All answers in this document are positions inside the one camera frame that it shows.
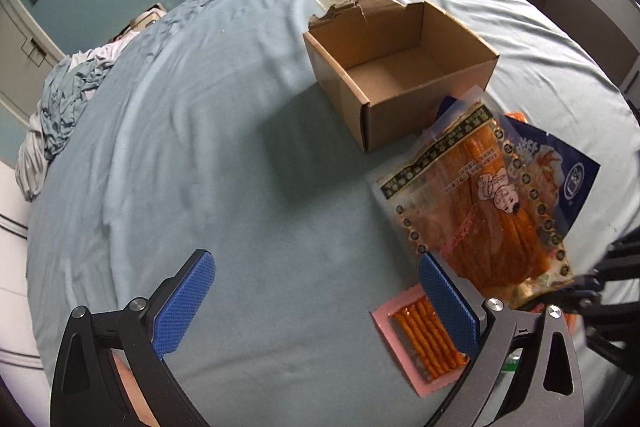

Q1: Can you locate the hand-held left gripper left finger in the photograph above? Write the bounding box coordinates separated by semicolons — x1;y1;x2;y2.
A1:
49;249;217;427

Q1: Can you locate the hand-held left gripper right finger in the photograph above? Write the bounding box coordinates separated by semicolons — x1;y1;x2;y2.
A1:
417;252;586;427

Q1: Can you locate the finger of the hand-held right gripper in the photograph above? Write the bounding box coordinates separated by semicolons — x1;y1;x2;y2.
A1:
522;273;608;314

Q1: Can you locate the pink packet of orange sticks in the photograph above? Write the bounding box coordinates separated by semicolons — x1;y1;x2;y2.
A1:
370;284;473;397

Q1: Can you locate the green and white snack packet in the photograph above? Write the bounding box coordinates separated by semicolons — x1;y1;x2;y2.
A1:
500;349;523;375

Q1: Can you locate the clear orange black-bordered snack packet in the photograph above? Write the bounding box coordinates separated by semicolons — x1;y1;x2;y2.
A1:
367;87;576;310

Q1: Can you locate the brown cardboard box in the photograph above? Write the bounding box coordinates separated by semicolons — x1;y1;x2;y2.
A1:
302;0;501;154

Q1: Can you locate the dark blue snack packet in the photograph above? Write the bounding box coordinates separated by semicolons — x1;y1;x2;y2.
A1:
435;96;601;240

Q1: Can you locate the white furniture edge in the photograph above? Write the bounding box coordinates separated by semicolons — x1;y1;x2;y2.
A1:
0;162;51;360

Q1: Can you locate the pale lilac crumpled blanket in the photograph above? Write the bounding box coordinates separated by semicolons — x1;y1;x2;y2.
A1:
15;29;146;202

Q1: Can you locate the grey-blue crumpled cloth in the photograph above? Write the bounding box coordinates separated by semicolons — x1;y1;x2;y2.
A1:
40;57;118;160

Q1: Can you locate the white bedside object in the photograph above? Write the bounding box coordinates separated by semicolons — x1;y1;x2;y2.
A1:
129;3;168;31

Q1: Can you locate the white wardrobe door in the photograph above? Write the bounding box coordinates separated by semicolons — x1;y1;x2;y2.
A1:
0;0;67;124

